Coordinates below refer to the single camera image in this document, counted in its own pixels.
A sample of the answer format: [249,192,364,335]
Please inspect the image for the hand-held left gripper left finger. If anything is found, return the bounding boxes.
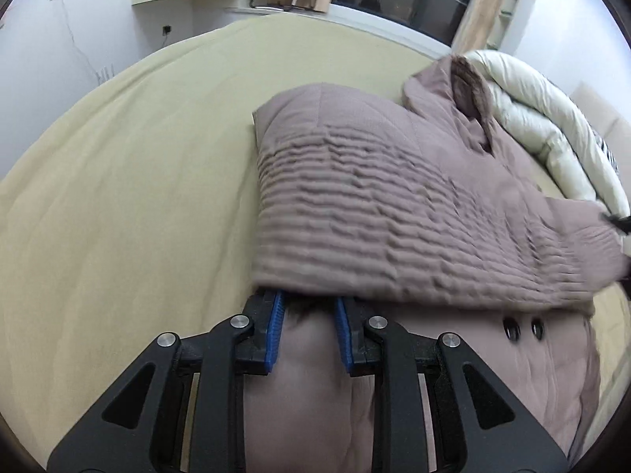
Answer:
[47,290,286,473]

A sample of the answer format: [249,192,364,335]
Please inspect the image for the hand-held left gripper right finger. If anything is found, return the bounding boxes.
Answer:
[335,296,571,473]

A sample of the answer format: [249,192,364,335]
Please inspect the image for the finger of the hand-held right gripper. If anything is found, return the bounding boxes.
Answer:
[602,211,631,257]

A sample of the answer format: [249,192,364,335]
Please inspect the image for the taupe quilted coat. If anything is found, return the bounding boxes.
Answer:
[243,54,631,473]

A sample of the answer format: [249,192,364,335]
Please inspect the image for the striped pillow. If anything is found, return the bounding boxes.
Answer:
[590,126,623,174]

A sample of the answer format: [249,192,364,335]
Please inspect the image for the beige headboard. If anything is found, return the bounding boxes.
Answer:
[567,81,631,178]

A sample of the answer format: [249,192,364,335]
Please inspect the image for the cream duvet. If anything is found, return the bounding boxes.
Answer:
[463,49,631,218]

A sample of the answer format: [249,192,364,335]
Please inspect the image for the bed with beige sheet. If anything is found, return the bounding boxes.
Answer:
[0,13,631,473]

